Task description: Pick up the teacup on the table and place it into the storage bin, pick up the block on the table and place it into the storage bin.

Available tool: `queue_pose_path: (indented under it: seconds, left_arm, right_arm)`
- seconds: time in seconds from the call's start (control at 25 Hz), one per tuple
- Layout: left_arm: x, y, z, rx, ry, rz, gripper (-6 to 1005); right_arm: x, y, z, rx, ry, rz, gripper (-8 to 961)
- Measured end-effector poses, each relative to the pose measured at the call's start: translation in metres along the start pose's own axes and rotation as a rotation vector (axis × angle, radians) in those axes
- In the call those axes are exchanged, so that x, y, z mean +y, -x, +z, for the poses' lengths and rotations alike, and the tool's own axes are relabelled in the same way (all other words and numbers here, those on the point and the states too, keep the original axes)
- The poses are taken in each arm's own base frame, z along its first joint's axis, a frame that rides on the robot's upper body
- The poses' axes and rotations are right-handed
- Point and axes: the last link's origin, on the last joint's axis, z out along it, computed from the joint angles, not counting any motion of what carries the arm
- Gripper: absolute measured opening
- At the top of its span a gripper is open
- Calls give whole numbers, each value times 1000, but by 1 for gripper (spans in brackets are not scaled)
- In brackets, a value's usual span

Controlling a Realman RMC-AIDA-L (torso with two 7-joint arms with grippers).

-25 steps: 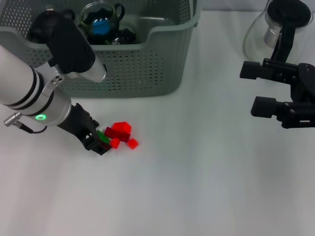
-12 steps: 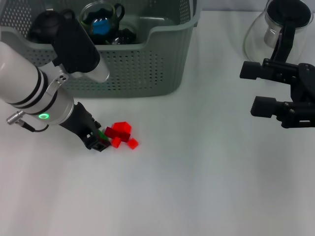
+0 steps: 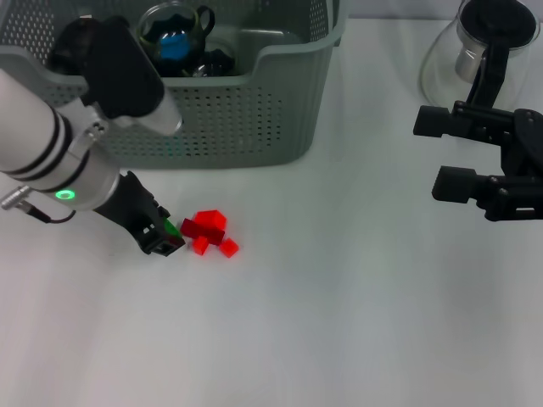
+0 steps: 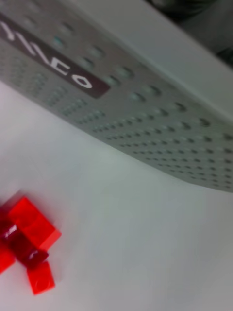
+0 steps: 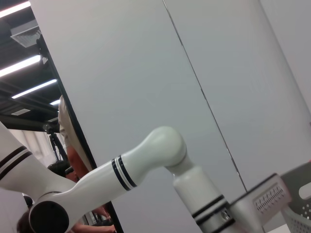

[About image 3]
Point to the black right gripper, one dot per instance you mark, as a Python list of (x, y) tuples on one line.
[(526, 144)]

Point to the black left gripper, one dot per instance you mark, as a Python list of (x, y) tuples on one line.
[(127, 203)]

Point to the green building brick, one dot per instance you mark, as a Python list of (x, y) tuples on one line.
[(171, 229)]

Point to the small red building brick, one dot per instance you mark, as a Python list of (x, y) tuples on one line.
[(229, 249), (200, 246)]

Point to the dark red long brick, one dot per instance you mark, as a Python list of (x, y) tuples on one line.
[(203, 231)]

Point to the red hexagonal building plate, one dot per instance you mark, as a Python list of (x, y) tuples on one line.
[(212, 218)]

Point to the glass teacup with black base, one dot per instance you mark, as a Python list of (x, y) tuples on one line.
[(178, 19), (218, 63)]

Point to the blue square building brick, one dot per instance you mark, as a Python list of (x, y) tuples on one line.
[(174, 46)]

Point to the grey perforated storage bin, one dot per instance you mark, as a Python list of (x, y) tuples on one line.
[(254, 118)]

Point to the dark clay teapot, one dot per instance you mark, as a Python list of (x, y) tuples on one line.
[(70, 46)]

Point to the left wrist camera housing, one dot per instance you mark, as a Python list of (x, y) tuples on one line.
[(123, 76)]

